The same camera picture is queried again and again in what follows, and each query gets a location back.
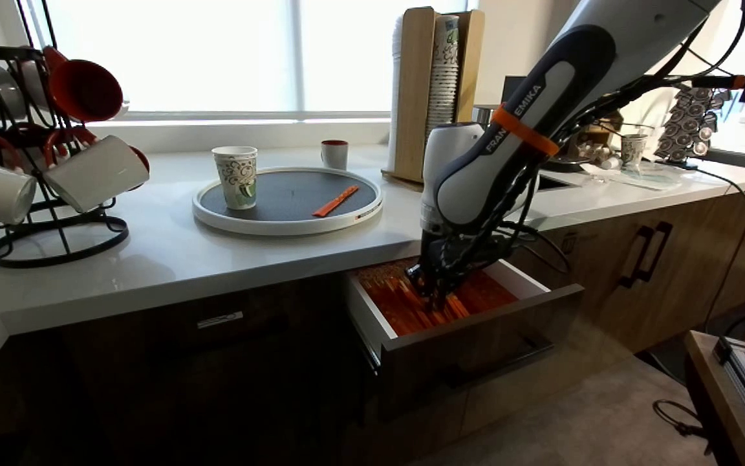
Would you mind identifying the black wire mug rack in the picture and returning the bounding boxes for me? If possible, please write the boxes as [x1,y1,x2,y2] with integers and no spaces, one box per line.
[0,35,128,270]

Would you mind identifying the orange sachet on tray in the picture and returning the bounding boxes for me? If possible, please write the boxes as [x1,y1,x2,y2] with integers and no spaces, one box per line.
[312,187,358,218]

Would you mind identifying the black cabinet handles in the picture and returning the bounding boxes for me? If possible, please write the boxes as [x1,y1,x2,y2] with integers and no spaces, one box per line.
[618,223,671,290]

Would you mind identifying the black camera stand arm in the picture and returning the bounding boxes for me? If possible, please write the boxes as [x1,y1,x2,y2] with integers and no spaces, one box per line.
[635,73,745,104]

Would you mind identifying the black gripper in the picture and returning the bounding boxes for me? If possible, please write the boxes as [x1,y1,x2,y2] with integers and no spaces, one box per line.
[410,228,511,298]

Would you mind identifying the silver drawer handle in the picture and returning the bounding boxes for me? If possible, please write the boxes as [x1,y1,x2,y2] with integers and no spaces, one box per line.
[197,310,246,329]

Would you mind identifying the white mug front right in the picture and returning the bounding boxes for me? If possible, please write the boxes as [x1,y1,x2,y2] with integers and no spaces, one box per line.
[45,134,150,211]

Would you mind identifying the round white grey tray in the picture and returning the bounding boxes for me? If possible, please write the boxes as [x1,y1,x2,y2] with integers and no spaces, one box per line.
[194,169,383,239]

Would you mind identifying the red mug upper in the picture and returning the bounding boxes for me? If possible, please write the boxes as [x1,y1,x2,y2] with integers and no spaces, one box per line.
[42,47,124,121]

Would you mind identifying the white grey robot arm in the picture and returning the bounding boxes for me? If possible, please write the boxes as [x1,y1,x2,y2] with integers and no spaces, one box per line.
[405,0,719,298]

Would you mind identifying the wooden side table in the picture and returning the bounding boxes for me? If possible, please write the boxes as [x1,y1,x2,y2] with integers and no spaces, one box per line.
[682,332,745,466]

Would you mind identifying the open white drawer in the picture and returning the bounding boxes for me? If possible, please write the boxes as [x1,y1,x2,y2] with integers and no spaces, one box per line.
[345,259,582,380]

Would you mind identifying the patterned paper cup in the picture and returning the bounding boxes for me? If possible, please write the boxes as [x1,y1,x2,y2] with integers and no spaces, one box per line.
[211,144,258,209]

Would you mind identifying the small white red cup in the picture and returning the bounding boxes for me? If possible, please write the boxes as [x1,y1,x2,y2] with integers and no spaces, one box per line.
[321,139,349,169]

